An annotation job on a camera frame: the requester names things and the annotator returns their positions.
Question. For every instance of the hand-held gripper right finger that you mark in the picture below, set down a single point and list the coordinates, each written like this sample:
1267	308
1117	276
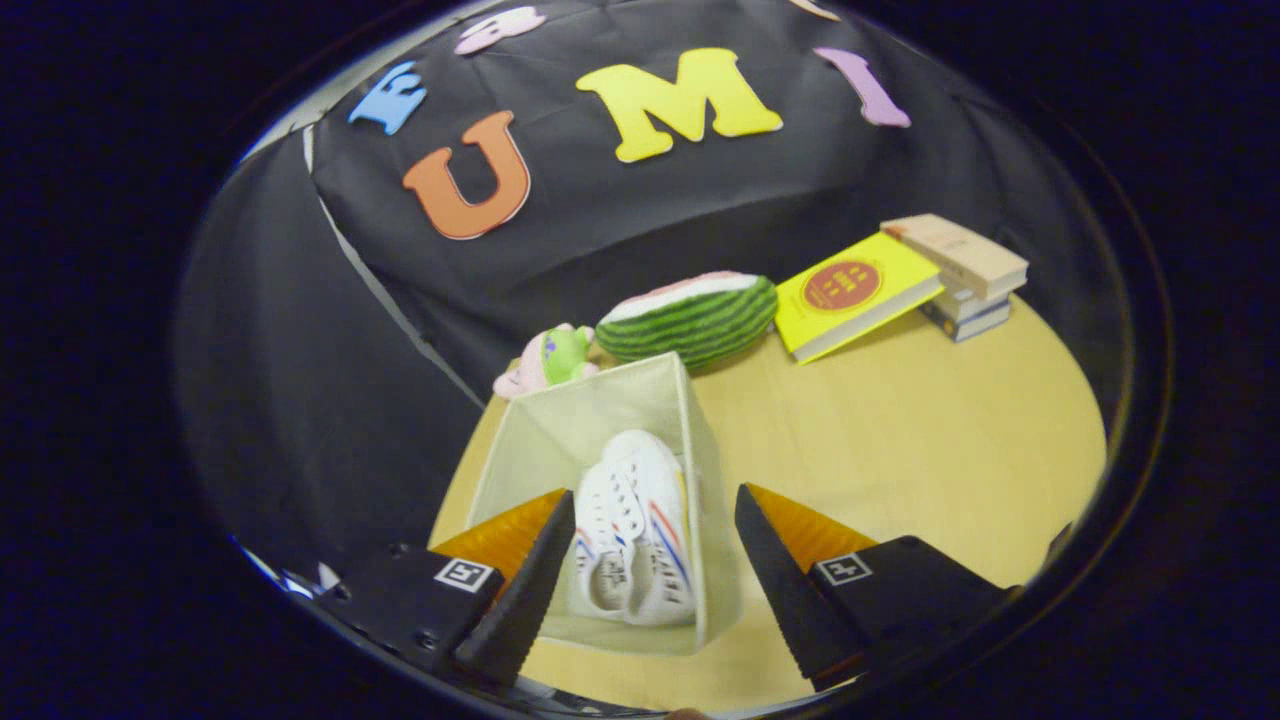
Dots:
790	600

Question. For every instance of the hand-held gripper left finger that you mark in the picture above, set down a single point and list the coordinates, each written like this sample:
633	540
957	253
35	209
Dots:
520	605

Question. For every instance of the white canvas shoe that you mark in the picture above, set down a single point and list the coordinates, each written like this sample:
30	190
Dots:
600	510
665	520

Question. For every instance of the cream fabric storage box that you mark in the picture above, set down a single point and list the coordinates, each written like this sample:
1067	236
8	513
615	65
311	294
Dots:
560	425

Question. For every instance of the pink and green plush toy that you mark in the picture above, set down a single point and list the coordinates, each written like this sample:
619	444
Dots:
545	360

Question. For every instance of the watermelon slice plush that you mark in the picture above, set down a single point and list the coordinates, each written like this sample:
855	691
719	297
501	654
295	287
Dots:
695	320

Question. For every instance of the yellow book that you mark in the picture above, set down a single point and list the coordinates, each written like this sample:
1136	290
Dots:
850	295

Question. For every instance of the grey book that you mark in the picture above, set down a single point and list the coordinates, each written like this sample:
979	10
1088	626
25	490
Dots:
970	318

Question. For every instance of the black backdrop cloth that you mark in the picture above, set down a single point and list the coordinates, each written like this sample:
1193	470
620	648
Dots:
600	210

